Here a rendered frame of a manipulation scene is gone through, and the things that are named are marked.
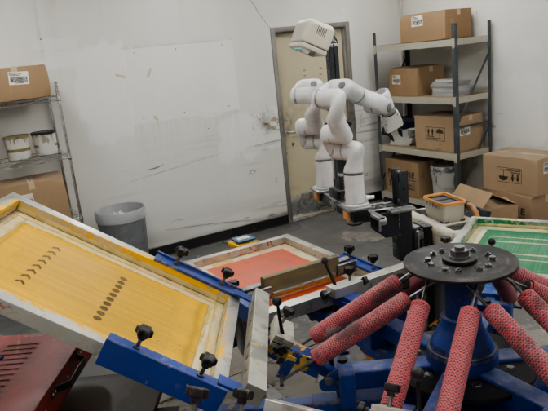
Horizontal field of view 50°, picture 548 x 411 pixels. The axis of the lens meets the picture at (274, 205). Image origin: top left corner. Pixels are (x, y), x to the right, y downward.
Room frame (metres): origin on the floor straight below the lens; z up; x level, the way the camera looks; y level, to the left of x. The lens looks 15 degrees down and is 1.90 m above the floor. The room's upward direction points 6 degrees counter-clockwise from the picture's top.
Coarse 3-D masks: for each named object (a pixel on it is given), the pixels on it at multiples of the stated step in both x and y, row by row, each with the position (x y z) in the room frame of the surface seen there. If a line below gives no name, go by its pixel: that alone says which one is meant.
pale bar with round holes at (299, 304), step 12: (396, 264) 2.19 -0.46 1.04; (360, 276) 2.10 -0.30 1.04; (372, 276) 2.09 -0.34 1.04; (384, 276) 2.10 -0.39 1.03; (288, 300) 1.95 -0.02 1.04; (300, 300) 1.94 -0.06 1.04; (312, 300) 1.94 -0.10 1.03; (324, 300) 1.99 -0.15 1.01; (276, 312) 1.87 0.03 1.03; (300, 312) 1.92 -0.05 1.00
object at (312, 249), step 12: (264, 240) 2.84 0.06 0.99; (276, 240) 2.83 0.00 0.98; (288, 240) 2.82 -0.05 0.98; (300, 240) 2.78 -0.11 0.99; (228, 252) 2.70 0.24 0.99; (240, 252) 2.73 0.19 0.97; (252, 252) 2.76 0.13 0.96; (312, 252) 2.63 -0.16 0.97; (324, 252) 2.56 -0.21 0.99; (192, 264) 2.58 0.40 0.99; (204, 264) 2.64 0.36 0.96
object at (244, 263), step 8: (224, 264) 2.63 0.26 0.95; (232, 264) 2.62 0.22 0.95; (240, 264) 2.61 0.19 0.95; (248, 264) 2.60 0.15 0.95; (256, 264) 2.59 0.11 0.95; (216, 272) 2.54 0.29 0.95; (280, 296) 2.19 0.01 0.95; (288, 296) 2.19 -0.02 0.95; (296, 296) 2.18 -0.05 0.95; (272, 304) 2.12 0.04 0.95
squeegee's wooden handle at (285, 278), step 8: (328, 256) 2.31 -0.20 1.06; (336, 256) 2.30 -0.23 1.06; (304, 264) 2.24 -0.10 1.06; (312, 264) 2.25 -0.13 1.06; (320, 264) 2.26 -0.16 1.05; (336, 264) 2.30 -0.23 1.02; (280, 272) 2.18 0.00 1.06; (288, 272) 2.19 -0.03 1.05; (296, 272) 2.21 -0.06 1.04; (304, 272) 2.23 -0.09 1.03; (312, 272) 2.24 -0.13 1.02; (320, 272) 2.26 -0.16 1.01; (336, 272) 2.30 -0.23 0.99; (264, 280) 2.14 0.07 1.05; (272, 280) 2.16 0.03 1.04; (280, 280) 2.17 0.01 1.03; (288, 280) 2.19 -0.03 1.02; (296, 280) 2.21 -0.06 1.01; (304, 280) 2.22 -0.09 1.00; (272, 288) 2.15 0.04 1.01; (280, 288) 2.17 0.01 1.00
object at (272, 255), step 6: (270, 252) 2.74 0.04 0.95; (276, 252) 2.73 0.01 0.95; (282, 252) 2.72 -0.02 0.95; (288, 252) 2.71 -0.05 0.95; (252, 258) 2.69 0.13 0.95; (258, 258) 2.68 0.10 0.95; (264, 258) 2.67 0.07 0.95; (270, 258) 2.66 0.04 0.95; (276, 258) 2.65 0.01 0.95; (288, 258) 2.63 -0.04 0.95; (294, 258) 2.62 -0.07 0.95; (300, 258) 2.62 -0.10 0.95; (258, 264) 2.59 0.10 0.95; (342, 276) 2.33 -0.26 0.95; (324, 282) 2.29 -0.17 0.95; (330, 282) 2.28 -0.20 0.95; (306, 288) 2.25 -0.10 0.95; (312, 288) 2.24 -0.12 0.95; (318, 288) 2.24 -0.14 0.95; (324, 288) 2.23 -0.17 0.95
